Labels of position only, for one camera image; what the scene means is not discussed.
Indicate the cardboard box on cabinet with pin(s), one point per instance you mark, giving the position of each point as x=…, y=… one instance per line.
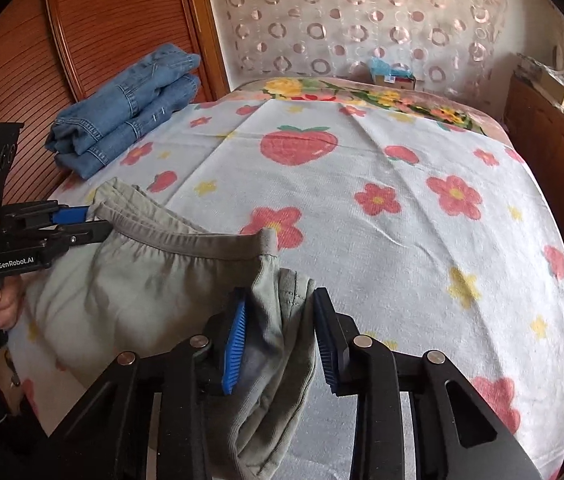
x=559, y=87

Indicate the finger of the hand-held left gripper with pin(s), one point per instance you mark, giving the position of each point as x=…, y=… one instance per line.
x=89, y=232
x=69, y=216

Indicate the wooden slatted wardrobe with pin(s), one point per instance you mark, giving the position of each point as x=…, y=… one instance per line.
x=87, y=25

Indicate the folded blue jeans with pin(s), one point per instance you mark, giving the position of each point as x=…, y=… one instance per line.
x=122, y=105

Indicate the wooden side cabinet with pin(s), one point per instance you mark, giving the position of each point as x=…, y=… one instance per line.
x=557, y=160

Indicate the circle patterned wall curtain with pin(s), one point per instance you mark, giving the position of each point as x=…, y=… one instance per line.
x=362, y=15

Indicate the pink floral blanket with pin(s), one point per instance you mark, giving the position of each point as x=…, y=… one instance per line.
x=412, y=105

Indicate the blue plastic bag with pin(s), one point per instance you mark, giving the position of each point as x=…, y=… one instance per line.
x=382, y=66

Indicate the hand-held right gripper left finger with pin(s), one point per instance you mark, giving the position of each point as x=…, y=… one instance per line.
x=234, y=345

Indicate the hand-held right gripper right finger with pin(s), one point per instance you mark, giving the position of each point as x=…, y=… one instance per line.
x=324, y=345

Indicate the grey pants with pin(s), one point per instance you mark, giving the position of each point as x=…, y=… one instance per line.
x=127, y=300

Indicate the white floral bed sheet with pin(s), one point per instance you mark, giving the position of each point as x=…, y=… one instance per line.
x=412, y=270

